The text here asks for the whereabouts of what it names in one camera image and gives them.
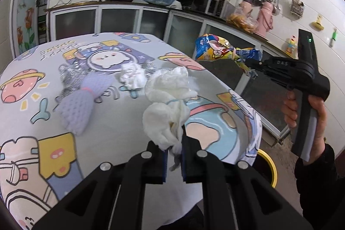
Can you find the small yellow bottle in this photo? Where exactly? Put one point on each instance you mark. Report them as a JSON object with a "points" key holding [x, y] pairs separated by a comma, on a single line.
{"points": [[291, 46]]}

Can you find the cartoon printed tablecloth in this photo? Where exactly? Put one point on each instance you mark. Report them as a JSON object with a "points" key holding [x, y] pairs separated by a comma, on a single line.
{"points": [[107, 125]]}

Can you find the flower printed door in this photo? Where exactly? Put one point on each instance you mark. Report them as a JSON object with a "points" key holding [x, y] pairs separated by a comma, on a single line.
{"points": [[27, 17]]}

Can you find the green wall hook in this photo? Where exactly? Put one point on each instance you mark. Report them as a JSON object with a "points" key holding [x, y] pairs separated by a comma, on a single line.
{"points": [[334, 36]]}

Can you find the colourful snack packet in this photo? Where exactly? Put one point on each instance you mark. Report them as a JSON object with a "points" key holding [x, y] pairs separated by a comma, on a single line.
{"points": [[213, 49]]}

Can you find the small crumpled white tissue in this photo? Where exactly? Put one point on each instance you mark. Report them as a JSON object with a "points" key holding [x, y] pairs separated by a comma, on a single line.
{"points": [[132, 75]]}

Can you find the pink thermos flask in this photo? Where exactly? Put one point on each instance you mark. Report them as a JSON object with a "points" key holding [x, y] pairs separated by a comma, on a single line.
{"points": [[264, 19], [245, 9]]}

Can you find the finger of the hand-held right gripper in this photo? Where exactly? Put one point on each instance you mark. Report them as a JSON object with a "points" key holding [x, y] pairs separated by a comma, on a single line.
{"points": [[256, 65]]}

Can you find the yellow rimmed trash bin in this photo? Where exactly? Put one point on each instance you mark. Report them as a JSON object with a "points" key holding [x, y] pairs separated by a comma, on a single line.
{"points": [[271, 162]]}

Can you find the purple sponge cloth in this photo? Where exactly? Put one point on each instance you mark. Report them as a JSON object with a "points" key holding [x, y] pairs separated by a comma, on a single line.
{"points": [[78, 103]]}

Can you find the bag of fried snacks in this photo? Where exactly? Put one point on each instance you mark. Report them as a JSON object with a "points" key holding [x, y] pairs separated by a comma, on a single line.
{"points": [[242, 21]]}

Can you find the large white tissue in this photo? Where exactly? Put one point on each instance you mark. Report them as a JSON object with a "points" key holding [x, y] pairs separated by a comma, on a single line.
{"points": [[167, 90]]}

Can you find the person's right forearm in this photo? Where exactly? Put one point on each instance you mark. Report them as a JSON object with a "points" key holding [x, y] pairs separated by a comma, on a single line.
{"points": [[318, 187]]}

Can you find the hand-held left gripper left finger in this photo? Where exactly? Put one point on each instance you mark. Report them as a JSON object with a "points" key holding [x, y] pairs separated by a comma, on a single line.
{"points": [[159, 165]]}

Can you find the yellow wall hook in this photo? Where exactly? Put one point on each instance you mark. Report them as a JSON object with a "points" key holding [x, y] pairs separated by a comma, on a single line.
{"points": [[318, 23]]}

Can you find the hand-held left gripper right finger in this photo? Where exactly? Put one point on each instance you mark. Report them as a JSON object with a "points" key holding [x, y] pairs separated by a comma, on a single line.
{"points": [[188, 162]]}

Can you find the black microwave oven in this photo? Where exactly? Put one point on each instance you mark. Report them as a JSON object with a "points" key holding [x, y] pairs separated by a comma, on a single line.
{"points": [[213, 5]]}

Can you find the chopstick holder basket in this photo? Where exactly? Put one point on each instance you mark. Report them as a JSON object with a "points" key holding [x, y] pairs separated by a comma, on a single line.
{"points": [[296, 7]]}

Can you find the person's right hand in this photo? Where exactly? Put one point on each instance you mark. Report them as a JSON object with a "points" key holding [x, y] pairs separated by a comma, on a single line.
{"points": [[319, 122]]}

